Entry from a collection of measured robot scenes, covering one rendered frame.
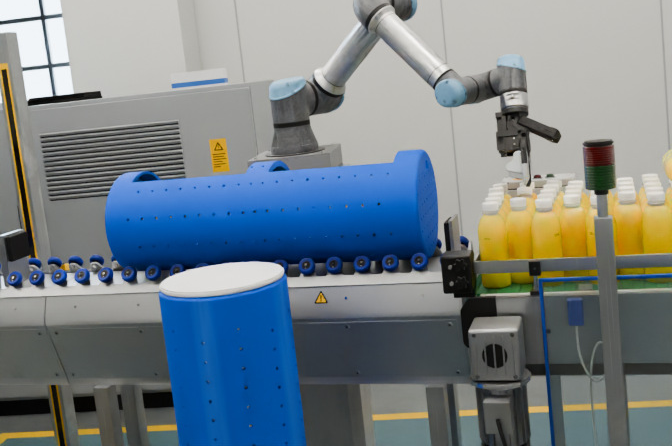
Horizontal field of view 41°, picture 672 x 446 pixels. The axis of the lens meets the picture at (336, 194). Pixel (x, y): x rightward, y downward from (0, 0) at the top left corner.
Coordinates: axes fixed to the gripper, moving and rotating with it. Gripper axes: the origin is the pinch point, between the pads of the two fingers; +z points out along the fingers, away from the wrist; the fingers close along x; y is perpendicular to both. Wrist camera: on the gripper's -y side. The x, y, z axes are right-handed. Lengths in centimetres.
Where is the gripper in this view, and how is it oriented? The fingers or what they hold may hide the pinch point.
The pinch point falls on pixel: (528, 182)
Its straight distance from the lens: 242.8
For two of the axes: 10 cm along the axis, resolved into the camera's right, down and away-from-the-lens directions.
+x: -3.2, -2.3, -9.2
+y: -9.5, 1.1, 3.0
